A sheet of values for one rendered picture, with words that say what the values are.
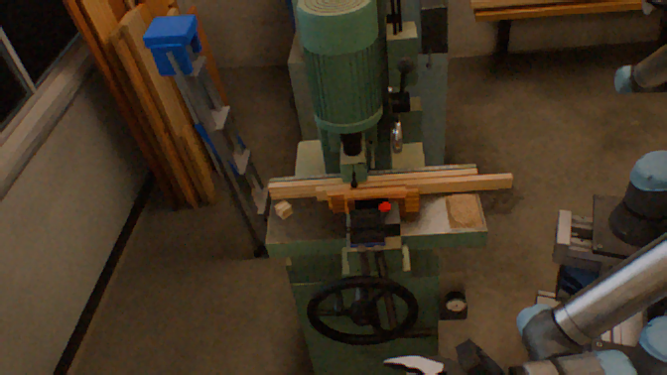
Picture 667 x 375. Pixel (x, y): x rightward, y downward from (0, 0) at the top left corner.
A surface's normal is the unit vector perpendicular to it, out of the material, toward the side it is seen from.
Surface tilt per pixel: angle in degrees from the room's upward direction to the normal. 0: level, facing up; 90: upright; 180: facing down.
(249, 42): 90
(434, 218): 0
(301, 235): 0
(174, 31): 0
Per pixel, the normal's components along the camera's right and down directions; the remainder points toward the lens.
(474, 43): -0.07, 0.69
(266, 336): -0.11, -0.73
